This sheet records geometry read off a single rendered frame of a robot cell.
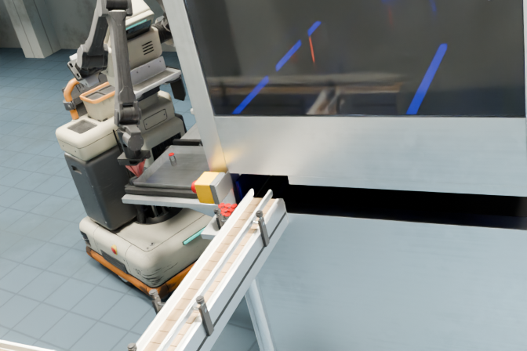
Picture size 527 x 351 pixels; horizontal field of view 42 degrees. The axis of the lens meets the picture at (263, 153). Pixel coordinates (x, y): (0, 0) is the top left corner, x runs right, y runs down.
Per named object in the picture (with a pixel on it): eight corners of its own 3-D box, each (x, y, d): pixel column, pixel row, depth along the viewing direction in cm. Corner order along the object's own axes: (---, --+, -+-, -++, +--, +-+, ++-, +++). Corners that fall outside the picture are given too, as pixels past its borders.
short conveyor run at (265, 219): (248, 219, 216) (238, 177, 209) (293, 223, 209) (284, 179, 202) (131, 386, 163) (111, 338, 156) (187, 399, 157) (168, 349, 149)
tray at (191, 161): (252, 156, 244) (251, 147, 243) (219, 197, 224) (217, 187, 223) (173, 153, 259) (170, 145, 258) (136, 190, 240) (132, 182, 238)
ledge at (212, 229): (259, 217, 213) (259, 211, 212) (242, 242, 203) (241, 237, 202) (220, 214, 219) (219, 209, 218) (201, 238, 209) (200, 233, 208)
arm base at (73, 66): (91, 52, 280) (66, 64, 273) (95, 43, 273) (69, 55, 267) (103, 70, 279) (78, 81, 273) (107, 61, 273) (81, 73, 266)
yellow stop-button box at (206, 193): (230, 191, 210) (224, 171, 207) (219, 204, 205) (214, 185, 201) (208, 190, 213) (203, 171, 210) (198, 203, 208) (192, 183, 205)
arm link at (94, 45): (123, -28, 238) (94, -28, 233) (132, 1, 232) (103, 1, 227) (101, 56, 272) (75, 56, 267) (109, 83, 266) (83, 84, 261)
